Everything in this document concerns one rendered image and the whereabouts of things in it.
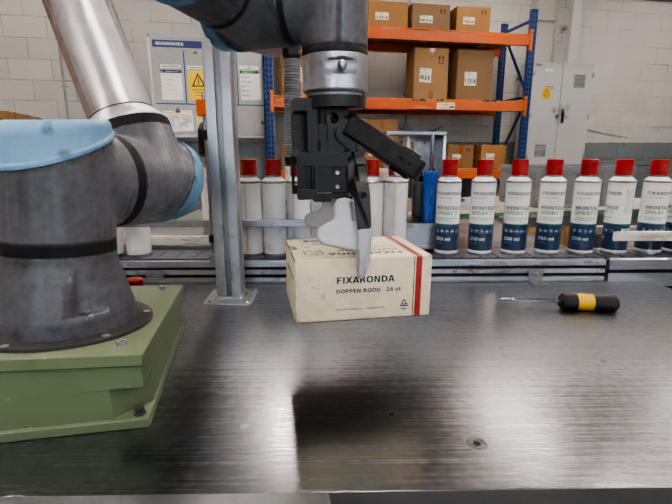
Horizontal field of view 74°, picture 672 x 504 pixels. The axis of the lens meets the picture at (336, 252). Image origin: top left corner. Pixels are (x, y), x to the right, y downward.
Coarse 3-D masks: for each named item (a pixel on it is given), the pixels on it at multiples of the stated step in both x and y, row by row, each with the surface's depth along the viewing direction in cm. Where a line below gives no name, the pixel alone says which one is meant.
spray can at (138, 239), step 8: (128, 232) 95; (136, 232) 95; (144, 232) 96; (128, 240) 95; (136, 240) 95; (144, 240) 96; (128, 248) 96; (136, 248) 95; (144, 248) 96; (128, 256) 96; (136, 256) 96; (144, 256) 96
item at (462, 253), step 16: (160, 256) 97; (176, 256) 97; (192, 256) 97; (208, 256) 97; (256, 256) 97; (432, 256) 97; (448, 256) 97; (464, 256) 97; (480, 256) 97; (496, 256) 97; (512, 256) 97; (528, 256) 97; (544, 256) 97; (560, 256) 97; (576, 256) 97; (592, 256) 97
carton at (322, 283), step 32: (288, 256) 57; (320, 256) 51; (352, 256) 51; (384, 256) 51; (416, 256) 52; (288, 288) 59; (320, 288) 50; (352, 288) 51; (384, 288) 52; (416, 288) 53; (320, 320) 51; (352, 320) 52
